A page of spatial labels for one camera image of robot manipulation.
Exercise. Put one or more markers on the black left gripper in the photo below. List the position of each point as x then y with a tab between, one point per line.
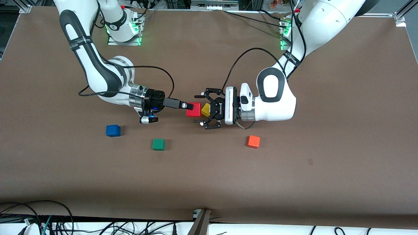
217	111

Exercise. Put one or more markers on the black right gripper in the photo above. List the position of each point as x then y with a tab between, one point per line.
156	100

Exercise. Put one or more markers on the red wooden block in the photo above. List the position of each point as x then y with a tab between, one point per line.
194	111

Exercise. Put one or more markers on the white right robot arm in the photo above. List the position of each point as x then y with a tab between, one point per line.
101	75

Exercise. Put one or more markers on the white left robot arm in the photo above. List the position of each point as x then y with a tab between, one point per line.
277	104

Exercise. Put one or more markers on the yellow wooden block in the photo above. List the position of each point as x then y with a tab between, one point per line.
205	110

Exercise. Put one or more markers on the green wooden block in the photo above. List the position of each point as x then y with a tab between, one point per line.
158	144

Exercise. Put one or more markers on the blue wooden block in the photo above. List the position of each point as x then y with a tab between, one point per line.
113	131

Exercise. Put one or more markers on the orange wooden block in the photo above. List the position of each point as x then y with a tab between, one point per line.
253	142

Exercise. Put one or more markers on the brown table mat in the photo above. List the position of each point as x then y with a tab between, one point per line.
209	179

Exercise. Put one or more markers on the silver metal box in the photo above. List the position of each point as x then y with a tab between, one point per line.
214	6

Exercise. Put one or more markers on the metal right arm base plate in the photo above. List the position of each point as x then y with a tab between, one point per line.
112	43

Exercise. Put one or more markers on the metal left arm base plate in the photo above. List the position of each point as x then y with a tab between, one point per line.
284	47

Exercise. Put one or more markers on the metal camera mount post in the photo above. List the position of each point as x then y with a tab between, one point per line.
200	225

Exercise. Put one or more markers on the aluminium frame corner bracket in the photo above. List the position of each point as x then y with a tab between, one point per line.
400	19
26	9

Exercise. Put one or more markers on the aluminium frame rail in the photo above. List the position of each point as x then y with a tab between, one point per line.
375	14

